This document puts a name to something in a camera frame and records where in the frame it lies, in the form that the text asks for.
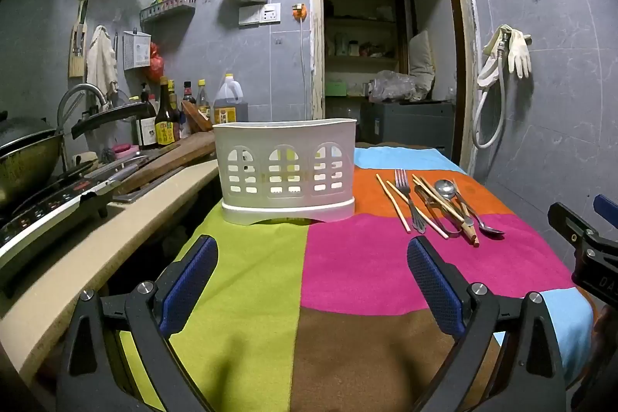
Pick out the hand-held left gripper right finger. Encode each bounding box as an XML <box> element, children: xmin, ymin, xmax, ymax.
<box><xmin>407</xmin><ymin>236</ymin><xmax>568</xmax><ymax>412</ymax></box>

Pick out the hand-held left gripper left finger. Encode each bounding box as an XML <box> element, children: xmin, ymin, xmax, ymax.
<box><xmin>55</xmin><ymin>234</ymin><xmax>219</xmax><ymax>412</ymax></box>

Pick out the metal slotted spatula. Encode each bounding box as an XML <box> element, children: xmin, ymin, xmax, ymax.
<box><xmin>414</xmin><ymin>185</ymin><xmax>465</xmax><ymax>238</ymax></box>

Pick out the metal spoon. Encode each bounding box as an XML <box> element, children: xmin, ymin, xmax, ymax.
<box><xmin>453</xmin><ymin>180</ymin><xmax>506</xmax><ymax>236</ymax></box>
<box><xmin>434</xmin><ymin>179</ymin><xmax>476</xmax><ymax>229</ymax></box>

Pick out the metal fork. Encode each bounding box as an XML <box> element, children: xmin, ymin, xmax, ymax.
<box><xmin>394</xmin><ymin>169</ymin><xmax>426</xmax><ymax>234</ymax></box>

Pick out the white plastic utensil basket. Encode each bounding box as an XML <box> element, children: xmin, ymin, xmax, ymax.
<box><xmin>212</xmin><ymin>117</ymin><xmax>358</xmax><ymax>227</ymax></box>

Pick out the colourful patchwork tablecloth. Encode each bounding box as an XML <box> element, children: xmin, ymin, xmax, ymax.
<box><xmin>118</xmin><ymin>144</ymin><xmax>594</xmax><ymax>412</ymax></box>

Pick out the wooden cutting board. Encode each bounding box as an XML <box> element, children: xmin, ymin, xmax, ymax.
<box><xmin>113</xmin><ymin>129</ymin><xmax>218</xmax><ymax>195</ymax></box>

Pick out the dark bottle yellow label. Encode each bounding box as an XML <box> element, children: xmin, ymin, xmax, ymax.
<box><xmin>154</xmin><ymin>76</ymin><xmax>180</xmax><ymax>146</ymax></box>

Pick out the black cabinet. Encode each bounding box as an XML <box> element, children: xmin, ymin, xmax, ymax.
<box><xmin>360</xmin><ymin>100</ymin><xmax>455</xmax><ymax>159</ymax></box>

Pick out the dark bottle white label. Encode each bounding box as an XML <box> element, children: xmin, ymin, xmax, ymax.
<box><xmin>135</xmin><ymin>84</ymin><xmax>160</xmax><ymax>149</ymax></box>

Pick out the black induction cooker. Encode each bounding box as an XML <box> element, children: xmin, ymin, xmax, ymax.
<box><xmin>0</xmin><ymin>173</ymin><xmax>114</xmax><ymax>292</ymax></box>

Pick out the brown wooden block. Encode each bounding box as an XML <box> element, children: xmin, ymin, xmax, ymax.
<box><xmin>181</xmin><ymin>100</ymin><xmax>214</xmax><ymax>134</ymax></box>

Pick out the large brown liquid jug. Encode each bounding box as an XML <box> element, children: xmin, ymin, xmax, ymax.
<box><xmin>212</xmin><ymin>73</ymin><xmax>249</xmax><ymax>125</ymax></box>

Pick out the clear bottle yellow cap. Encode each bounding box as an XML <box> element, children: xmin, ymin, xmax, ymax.
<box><xmin>195</xmin><ymin>79</ymin><xmax>212</xmax><ymax>119</ymax></box>

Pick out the yellow cap sauce bottle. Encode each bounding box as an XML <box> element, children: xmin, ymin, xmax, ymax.
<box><xmin>167</xmin><ymin>79</ymin><xmax>182</xmax><ymax>114</ymax></box>

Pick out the clear plastic bag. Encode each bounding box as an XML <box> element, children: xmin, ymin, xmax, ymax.
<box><xmin>369</xmin><ymin>71</ymin><xmax>430</xmax><ymax>102</ymax></box>

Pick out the metal kitchen faucet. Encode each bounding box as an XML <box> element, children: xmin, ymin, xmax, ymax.
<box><xmin>57</xmin><ymin>84</ymin><xmax>109</xmax><ymax>176</ymax></box>

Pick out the red plastic bag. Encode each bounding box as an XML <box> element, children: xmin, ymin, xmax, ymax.
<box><xmin>147</xmin><ymin>42</ymin><xmax>165</xmax><ymax>82</ymax></box>

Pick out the beige pillow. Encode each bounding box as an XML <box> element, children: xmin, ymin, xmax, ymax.
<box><xmin>408</xmin><ymin>31</ymin><xmax>435</xmax><ymax>92</ymax></box>

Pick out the wooden shelf unit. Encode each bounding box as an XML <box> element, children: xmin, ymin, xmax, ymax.
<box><xmin>323</xmin><ymin>0</ymin><xmax>404</xmax><ymax>99</ymax></box>

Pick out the hanging beige towel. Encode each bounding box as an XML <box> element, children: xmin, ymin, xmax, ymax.
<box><xmin>86</xmin><ymin>25</ymin><xmax>119</xmax><ymax>97</ymax></box>

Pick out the bamboo knife holder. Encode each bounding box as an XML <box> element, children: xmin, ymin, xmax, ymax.
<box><xmin>68</xmin><ymin>0</ymin><xmax>92</xmax><ymax>79</ymax></box>

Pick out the cleaver with grey handle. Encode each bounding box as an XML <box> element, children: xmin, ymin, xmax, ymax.
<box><xmin>83</xmin><ymin>154</ymin><xmax>160</xmax><ymax>191</ymax></box>

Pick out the white hose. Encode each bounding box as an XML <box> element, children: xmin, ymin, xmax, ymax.
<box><xmin>472</xmin><ymin>33</ymin><xmax>508</xmax><ymax>149</ymax></box>

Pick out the black wok with handle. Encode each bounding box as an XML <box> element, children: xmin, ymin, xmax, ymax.
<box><xmin>0</xmin><ymin>102</ymin><xmax>158</xmax><ymax>210</ymax></box>

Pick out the grey perforated wall holder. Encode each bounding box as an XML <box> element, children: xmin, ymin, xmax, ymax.
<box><xmin>122</xmin><ymin>30</ymin><xmax>151</xmax><ymax>71</ymax></box>

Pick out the grey wall switch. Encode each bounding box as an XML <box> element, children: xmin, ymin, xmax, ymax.
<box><xmin>238</xmin><ymin>4</ymin><xmax>264</xmax><ymax>28</ymax></box>

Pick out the metal wall shelf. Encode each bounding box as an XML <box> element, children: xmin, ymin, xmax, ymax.
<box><xmin>140</xmin><ymin>0</ymin><xmax>198</xmax><ymax>24</ymax></box>

